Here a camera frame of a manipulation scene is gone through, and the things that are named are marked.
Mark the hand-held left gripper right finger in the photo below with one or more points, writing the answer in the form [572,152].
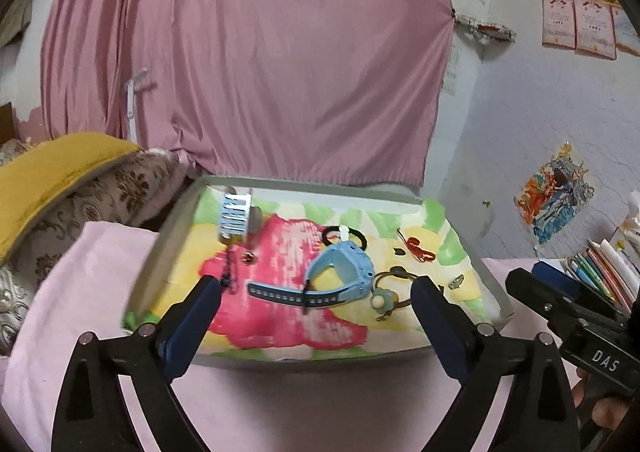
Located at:
[440,327]

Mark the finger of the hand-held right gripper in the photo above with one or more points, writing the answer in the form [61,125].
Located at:
[555,279]
[540,294]

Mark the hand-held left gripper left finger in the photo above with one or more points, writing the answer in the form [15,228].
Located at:
[195,327]

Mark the cardboard box with painted lining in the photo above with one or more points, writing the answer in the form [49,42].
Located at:
[280,317]

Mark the grey hair claw clip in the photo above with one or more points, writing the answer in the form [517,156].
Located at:
[235,217]

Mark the person's right hand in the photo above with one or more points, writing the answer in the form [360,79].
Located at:
[600,414]

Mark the stack of books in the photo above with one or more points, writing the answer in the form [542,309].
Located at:
[600,272]

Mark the small red scissors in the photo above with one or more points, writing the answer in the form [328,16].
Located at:
[417,248]

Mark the small red stud earring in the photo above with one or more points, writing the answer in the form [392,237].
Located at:
[247,258]

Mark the dark blue dotted wristband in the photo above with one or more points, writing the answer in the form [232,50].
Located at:
[275,293]

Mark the white plastic bag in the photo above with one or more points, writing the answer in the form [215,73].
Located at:
[631,227]

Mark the light blue wristwatch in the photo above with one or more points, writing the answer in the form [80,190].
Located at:
[345,264]

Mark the pink bedsheet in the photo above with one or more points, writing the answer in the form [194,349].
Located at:
[65,282]

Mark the beige floral patterned cushion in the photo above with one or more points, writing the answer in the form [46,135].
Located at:
[100,202]

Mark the yellow cushion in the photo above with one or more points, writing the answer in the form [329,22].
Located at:
[55,176]

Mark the grey cloth bundle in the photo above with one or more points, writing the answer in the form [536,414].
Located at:
[487,29]

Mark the brown board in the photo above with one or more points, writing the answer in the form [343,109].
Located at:
[6,124]

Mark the pink curtain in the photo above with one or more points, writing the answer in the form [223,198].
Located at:
[275,56]

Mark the olive cloth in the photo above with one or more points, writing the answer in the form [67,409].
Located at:
[15,19]

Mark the colourful drawing wall poster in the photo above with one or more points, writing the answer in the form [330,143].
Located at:
[555,202]

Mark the group of wall certificates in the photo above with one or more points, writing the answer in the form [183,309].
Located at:
[595,26]

